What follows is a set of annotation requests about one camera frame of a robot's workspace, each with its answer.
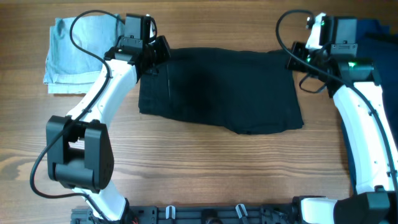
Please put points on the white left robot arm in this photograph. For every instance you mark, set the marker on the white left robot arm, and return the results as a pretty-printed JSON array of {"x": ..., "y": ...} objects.
[{"x": 78, "y": 151}]

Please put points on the dark blue garment pile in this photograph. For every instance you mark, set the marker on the dark blue garment pile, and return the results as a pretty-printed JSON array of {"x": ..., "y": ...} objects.
[{"x": 375, "y": 41}]

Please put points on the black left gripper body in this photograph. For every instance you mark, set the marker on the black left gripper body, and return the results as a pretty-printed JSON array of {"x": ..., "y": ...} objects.
[{"x": 158, "y": 51}]

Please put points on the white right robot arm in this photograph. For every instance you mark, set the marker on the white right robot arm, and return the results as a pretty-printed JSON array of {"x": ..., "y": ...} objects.
[{"x": 331, "y": 55}]

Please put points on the folded light blue denim garment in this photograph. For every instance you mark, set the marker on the folded light blue denim garment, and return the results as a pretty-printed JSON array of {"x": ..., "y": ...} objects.
[{"x": 68, "y": 70}]

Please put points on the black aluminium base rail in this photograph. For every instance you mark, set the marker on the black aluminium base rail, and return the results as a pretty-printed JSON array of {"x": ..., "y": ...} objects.
[{"x": 264, "y": 214}]

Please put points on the black shorts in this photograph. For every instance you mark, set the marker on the black shorts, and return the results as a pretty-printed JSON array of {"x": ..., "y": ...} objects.
[{"x": 246, "y": 92}]

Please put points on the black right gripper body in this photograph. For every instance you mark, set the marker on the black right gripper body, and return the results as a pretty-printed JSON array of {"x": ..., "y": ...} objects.
[{"x": 311, "y": 55}]

